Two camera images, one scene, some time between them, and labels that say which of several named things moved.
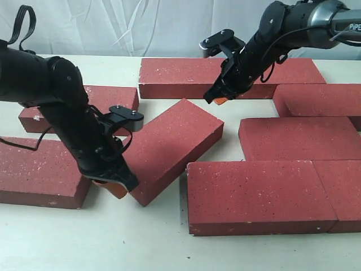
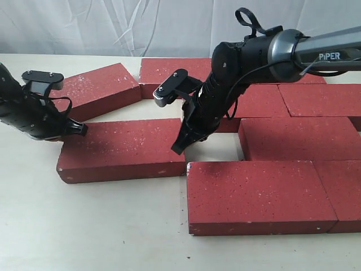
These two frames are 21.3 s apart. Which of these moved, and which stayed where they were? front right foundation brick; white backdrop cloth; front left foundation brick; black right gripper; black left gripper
Moved: black right gripper; black left gripper
Stayed: front left foundation brick; front right foundation brick; white backdrop cloth
